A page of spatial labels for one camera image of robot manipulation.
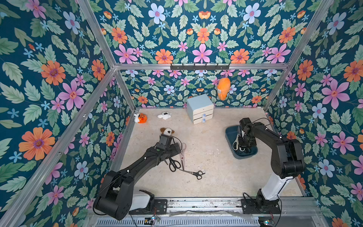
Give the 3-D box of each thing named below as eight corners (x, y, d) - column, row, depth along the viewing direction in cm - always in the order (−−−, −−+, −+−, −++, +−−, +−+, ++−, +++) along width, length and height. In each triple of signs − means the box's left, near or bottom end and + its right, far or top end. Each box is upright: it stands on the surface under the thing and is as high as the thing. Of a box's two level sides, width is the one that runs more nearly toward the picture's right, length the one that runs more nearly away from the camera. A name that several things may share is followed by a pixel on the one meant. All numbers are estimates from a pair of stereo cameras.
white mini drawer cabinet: (193, 127, 109) (194, 114, 97) (185, 112, 119) (185, 99, 107) (213, 120, 114) (216, 106, 102) (204, 106, 124) (205, 93, 112)
